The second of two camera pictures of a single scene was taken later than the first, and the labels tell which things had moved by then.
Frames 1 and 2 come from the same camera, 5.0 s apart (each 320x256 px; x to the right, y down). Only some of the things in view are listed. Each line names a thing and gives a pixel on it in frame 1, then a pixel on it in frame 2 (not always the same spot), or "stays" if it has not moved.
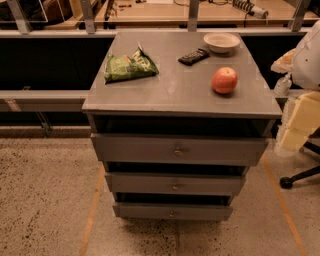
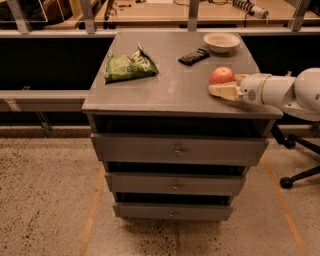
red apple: [224, 80] stays
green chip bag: [118, 68] stays
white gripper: [309, 63] -> [252, 89]
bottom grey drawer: [140, 211] stays
